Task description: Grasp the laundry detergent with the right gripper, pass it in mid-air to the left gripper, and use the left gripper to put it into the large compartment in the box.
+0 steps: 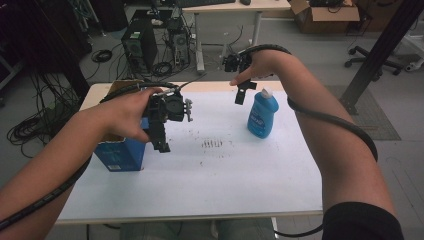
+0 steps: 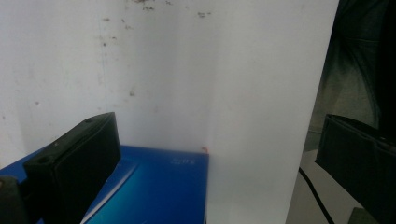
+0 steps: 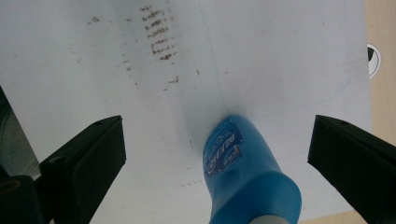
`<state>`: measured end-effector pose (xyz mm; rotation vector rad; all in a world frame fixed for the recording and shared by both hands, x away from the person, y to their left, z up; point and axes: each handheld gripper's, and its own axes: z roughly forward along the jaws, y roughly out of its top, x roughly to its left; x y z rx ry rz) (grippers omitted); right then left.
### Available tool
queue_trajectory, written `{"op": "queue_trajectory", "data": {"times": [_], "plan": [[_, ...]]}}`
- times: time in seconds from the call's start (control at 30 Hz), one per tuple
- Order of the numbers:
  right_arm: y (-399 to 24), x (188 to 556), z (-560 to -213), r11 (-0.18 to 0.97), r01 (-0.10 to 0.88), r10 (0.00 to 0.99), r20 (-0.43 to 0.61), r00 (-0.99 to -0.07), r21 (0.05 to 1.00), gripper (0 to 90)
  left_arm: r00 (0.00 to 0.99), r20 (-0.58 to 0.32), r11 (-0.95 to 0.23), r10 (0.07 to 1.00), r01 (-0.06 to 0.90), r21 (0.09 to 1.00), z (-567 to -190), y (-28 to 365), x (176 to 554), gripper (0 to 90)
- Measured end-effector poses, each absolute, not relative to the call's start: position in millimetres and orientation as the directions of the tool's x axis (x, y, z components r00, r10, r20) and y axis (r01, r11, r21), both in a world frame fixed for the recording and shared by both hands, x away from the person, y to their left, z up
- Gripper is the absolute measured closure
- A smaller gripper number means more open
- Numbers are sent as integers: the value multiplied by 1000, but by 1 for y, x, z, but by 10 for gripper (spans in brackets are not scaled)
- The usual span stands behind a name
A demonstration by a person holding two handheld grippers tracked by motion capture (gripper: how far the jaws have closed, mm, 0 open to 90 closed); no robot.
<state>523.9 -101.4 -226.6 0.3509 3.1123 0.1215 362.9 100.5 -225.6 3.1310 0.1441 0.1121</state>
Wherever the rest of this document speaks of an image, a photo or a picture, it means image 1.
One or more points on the blue cardboard box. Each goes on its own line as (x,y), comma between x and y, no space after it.
(121,155)

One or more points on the grey floor mat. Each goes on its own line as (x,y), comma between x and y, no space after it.
(376,123)

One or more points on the blue plastic bottle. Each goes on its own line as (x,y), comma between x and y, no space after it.
(261,116)

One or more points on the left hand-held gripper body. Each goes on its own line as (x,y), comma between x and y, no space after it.
(170,106)

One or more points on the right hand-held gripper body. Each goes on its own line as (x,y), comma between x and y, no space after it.
(235,62)

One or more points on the black metal post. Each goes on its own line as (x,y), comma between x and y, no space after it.
(380,50)

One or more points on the open computer case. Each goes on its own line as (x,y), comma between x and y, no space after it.
(179,41)

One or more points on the white-legged wooden desk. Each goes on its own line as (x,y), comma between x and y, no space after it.
(233,6)

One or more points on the person's left hand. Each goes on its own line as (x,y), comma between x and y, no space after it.
(116,115)

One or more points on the black sleeve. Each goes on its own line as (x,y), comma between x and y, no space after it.
(361,223)

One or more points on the black office chair base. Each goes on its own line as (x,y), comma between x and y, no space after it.
(370,60)

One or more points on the black computer mouse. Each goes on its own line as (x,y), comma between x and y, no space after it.
(245,2)

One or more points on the black keyboard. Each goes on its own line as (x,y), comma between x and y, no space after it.
(206,2)

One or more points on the black computer tower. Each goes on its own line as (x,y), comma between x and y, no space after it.
(140,43)

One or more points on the person's right hand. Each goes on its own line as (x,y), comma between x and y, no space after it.
(265,63)

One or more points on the brown cardboard box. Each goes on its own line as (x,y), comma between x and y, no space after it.
(328,18)

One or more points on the white table mat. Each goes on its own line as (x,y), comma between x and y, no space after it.
(216,180)

